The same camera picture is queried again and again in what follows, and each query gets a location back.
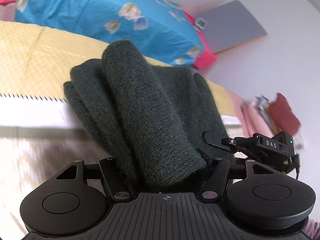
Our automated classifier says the dark green knit sweater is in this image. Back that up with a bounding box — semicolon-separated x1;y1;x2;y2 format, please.
63;41;234;187

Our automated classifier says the stack of folded clothes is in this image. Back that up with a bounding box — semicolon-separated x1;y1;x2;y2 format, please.
240;93;301;137

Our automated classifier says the yellow patterned bedspread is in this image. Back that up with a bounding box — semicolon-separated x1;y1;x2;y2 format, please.
0;19;243;238

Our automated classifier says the grey board with wood edge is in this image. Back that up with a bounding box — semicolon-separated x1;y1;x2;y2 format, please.
195;0;267;53

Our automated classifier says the small white digital clock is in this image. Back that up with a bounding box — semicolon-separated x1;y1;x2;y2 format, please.
195;17;207;30

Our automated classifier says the blue floral quilt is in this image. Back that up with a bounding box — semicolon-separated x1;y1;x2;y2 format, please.
13;0;208;68

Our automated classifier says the red bed sheet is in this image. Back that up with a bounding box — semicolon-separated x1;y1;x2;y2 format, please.
0;0;218;71

